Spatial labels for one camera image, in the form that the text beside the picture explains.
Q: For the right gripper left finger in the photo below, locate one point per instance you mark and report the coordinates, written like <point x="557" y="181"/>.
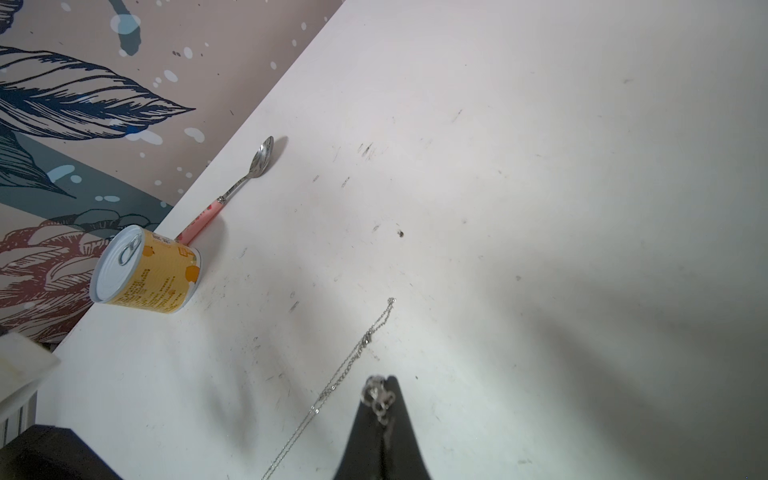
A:
<point x="362" y="457"/>

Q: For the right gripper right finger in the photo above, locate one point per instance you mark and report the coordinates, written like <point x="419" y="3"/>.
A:
<point x="401" y="455"/>

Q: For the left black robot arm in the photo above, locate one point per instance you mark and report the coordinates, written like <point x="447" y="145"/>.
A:
<point x="48" y="452"/>

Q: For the yellow can with white lid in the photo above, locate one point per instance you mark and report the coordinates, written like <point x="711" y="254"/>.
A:
<point x="143" y="270"/>

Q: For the metal spoon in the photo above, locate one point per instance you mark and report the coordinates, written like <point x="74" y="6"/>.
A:
<point x="259" y="165"/>

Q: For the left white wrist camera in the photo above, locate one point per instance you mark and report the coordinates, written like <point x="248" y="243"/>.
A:
<point x="24" y="365"/>

